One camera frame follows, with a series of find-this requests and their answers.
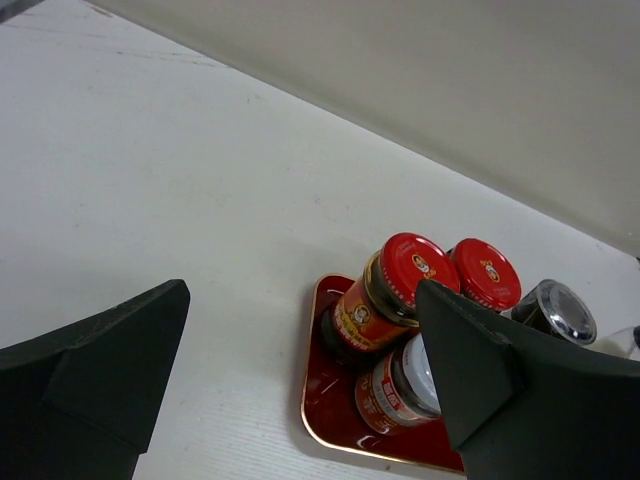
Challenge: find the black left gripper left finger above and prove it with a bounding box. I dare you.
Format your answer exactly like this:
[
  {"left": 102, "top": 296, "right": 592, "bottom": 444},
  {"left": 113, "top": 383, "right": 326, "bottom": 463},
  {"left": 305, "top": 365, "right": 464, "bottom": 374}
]
[{"left": 1, "top": 279, "right": 190, "bottom": 479}]

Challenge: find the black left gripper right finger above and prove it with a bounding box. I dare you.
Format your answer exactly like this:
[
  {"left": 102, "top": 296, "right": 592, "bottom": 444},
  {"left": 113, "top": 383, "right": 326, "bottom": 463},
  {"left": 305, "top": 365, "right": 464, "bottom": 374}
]
[{"left": 415, "top": 280, "right": 639, "bottom": 479}]

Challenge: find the white salt grinder black cap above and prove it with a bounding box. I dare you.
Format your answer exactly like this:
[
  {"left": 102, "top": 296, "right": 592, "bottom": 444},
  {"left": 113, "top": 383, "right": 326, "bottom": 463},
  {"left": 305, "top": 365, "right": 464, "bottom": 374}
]
[{"left": 594, "top": 326, "right": 640, "bottom": 362}]

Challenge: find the pink spice jar grey lid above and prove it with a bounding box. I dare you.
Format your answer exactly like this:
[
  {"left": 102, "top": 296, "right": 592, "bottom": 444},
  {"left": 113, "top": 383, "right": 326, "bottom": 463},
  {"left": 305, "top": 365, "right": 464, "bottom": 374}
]
[{"left": 354, "top": 335, "right": 441, "bottom": 436}]

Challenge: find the red lid chili sauce jar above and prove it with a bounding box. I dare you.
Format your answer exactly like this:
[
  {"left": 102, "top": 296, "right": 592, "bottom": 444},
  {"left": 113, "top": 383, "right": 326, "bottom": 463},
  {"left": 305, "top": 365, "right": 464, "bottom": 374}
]
[{"left": 319, "top": 232, "right": 460, "bottom": 366}]

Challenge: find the red lacquer tray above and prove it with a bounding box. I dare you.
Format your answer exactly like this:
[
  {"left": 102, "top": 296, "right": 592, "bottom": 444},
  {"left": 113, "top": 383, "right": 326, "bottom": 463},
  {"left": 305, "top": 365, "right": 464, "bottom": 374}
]
[{"left": 300, "top": 273, "right": 464, "bottom": 477}]

